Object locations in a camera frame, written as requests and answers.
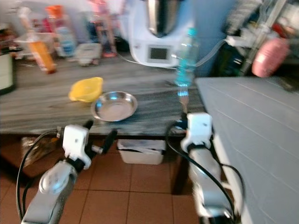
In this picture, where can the white plastic storage box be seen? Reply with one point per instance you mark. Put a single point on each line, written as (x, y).
(140, 155)

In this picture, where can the clear bottle orange cap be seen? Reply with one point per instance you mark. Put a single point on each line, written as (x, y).
(63, 42)

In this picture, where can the white milk carton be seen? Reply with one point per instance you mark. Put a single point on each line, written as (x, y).
(25, 21)

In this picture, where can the small clear lidded food container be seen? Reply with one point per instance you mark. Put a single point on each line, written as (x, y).
(88, 53)

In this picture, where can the large clear plastic container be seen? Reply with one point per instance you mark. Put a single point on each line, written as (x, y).
(20, 45)

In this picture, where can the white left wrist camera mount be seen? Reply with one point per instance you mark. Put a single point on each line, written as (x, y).
(74, 140)

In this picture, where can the pink drinking bottle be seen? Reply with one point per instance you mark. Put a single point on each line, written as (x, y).
(105, 37)

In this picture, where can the crumpled clear plastic bag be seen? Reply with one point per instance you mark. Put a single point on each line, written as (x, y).
(35, 150)

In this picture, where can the clear water bottle teal cap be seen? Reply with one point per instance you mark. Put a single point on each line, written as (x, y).
(187, 60)

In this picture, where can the round steel plate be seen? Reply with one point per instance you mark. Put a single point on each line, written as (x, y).
(114, 106)

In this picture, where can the black bag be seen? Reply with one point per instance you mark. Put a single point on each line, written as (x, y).
(231, 63)

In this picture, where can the white power adapter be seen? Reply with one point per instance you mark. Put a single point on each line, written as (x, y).
(243, 39)

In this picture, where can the pink rounded bag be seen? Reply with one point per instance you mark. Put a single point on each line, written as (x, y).
(268, 58)

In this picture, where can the white kitchen machine steel jug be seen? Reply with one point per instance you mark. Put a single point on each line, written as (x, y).
(138, 37)

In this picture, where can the steel fork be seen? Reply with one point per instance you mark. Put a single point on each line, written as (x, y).
(183, 98)

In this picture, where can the white tray dark rim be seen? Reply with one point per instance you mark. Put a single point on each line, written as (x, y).
(5, 74)

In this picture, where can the yellow plastic bowl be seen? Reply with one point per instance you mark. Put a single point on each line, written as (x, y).
(85, 89)

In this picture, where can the grey patterned fabric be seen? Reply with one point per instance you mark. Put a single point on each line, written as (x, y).
(245, 16)

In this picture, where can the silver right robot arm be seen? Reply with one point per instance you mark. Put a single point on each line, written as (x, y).
(212, 186)

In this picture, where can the clear bag of food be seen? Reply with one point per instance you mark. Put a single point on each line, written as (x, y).
(7, 39)

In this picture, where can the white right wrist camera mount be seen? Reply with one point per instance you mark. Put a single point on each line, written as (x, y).
(198, 128)

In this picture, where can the orange sauce squeeze bottle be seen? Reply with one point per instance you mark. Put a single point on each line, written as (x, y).
(42, 56)

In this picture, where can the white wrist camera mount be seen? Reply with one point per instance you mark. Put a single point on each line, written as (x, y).
(74, 140)
(198, 128)

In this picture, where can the white folding table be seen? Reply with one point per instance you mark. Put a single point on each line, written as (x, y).
(252, 121)

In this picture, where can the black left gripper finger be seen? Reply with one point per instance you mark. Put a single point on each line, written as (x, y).
(88, 124)
(109, 141)

